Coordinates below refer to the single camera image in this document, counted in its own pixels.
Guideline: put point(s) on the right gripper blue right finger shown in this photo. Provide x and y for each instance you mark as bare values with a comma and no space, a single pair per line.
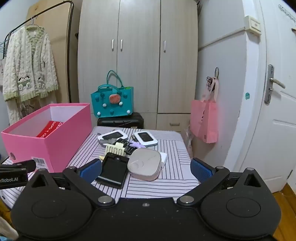
210,179

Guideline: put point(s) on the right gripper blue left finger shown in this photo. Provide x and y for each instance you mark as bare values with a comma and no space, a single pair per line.
81,179

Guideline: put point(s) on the black phone case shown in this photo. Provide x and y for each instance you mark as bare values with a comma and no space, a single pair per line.
114,171

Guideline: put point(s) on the pink cardboard box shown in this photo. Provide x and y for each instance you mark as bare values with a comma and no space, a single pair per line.
56,150

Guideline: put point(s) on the white wifi router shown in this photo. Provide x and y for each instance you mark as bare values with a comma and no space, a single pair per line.
111,137
146,139

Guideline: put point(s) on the cream hair claw clip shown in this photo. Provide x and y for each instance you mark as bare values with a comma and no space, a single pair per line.
117,149

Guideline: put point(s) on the white power adapter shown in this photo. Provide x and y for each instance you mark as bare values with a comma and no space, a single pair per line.
164,157

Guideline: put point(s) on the purple starfish hair clip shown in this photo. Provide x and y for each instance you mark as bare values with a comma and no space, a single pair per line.
136,145

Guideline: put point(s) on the pinkish rounded square case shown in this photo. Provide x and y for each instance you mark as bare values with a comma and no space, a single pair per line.
144,164

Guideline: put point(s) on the striped tablecloth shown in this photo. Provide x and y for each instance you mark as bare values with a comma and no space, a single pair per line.
174,179

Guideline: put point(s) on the pink paper shopping bag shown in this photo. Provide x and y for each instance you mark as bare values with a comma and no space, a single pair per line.
204,115

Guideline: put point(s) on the white door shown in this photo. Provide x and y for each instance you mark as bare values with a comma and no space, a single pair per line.
264,138

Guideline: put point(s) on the black suitcase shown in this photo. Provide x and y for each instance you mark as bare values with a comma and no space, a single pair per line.
134,120

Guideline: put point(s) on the teal felt handbag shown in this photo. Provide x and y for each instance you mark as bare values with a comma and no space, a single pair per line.
110,101

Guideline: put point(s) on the white knit cardigan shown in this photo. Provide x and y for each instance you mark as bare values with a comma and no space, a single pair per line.
29,80

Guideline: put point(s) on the black clothes rack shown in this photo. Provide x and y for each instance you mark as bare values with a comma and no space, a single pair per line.
61,21

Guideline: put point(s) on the beige wardrobe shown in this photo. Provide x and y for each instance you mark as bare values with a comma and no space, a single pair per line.
149,45

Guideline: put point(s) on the metal door handle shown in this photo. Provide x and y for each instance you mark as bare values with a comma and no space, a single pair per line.
270,81

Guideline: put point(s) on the wall light switch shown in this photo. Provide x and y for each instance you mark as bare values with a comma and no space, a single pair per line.
252,25

